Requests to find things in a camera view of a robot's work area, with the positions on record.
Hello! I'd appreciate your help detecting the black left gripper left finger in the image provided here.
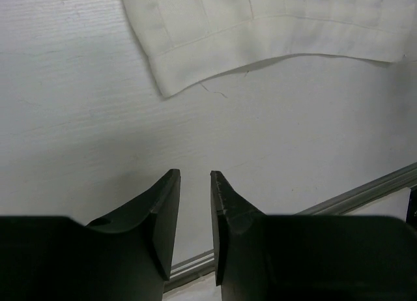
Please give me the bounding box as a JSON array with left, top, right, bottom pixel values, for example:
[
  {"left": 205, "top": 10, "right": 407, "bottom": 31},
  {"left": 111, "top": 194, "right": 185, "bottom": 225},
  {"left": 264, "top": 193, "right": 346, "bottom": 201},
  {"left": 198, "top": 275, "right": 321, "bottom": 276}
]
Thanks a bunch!
[{"left": 87, "top": 169, "right": 180, "bottom": 281}]

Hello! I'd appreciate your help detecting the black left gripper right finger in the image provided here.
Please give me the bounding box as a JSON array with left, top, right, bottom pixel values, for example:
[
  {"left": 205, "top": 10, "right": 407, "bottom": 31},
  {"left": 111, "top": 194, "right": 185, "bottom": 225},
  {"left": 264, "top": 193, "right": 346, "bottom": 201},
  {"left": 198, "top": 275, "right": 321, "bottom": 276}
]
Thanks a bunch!
[{"left": 210, "top": 171, "right": 265, "bottom": 285}]

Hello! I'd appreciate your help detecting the white pleated skirt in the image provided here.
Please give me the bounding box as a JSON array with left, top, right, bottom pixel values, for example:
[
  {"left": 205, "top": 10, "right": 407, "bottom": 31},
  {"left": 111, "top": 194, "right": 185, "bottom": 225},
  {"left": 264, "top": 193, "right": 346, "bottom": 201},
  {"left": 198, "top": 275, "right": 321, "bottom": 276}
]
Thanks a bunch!
[{"left": 122, "top": 0, "right": 416, "bottom": 97}]

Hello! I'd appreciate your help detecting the aluminium table edge rail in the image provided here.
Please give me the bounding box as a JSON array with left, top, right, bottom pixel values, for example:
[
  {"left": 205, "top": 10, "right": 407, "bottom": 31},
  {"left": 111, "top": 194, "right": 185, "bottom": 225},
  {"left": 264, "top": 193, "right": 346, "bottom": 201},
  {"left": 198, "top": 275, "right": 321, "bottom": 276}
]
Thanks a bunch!
[{"left": 164, "top": 163, "right": 416, "bottom": 293}]

